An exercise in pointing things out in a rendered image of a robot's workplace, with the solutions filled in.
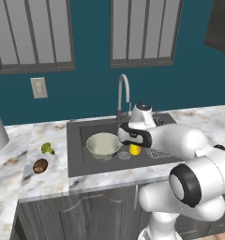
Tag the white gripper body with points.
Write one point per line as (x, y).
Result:
(126, 132)

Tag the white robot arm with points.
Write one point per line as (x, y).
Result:
(186, 143)

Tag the pale green bowl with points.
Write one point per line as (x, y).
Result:
(102, 146)

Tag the dark grey sink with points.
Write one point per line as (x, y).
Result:
(86, 165)

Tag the green broccoli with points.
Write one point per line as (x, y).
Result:
(47, 148)

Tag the brown potato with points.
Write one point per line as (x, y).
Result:
(40, 166)

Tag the silver curved tap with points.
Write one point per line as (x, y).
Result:
(122, 82)

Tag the dark grey cupboard door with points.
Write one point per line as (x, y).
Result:
(36, 222)
(208, 226)
(95, 215)

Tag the grey framed window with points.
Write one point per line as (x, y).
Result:
(144, 31)
(33, 34)

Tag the dark wall cupboard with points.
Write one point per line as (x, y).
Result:
(220, 25)

